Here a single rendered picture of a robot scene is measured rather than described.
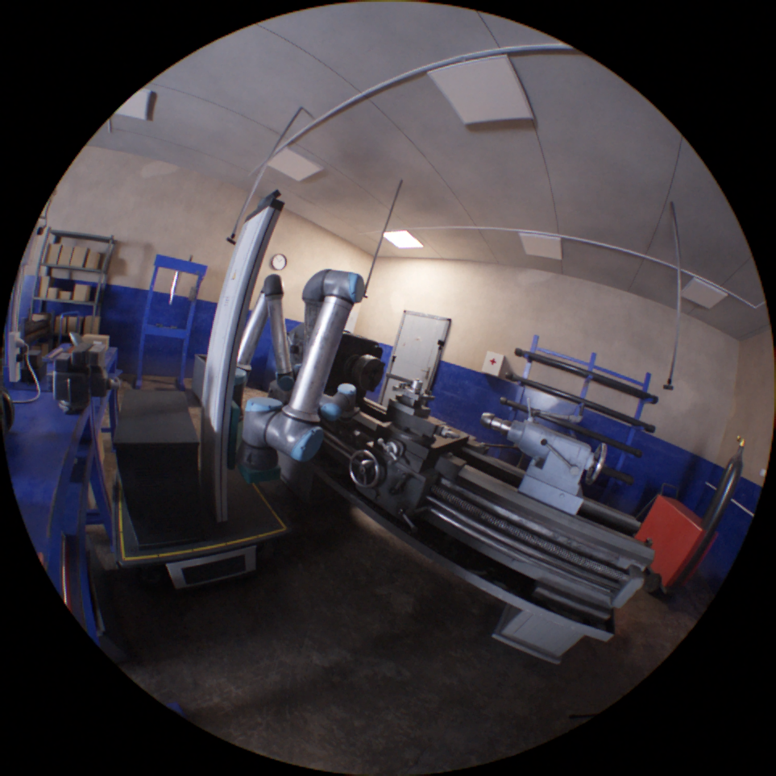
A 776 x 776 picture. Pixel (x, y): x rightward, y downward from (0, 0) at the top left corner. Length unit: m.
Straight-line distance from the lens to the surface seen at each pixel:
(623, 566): 1.53
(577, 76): 2.28
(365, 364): 1.82
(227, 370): 1.07
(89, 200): 5.18
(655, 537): 3.40
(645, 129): 2.52
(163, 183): 5.06
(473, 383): 4.69
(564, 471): 1.38
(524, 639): 1.78
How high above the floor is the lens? 1.32
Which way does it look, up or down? 9 degrees down
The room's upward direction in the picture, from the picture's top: 16 degrees clockwise
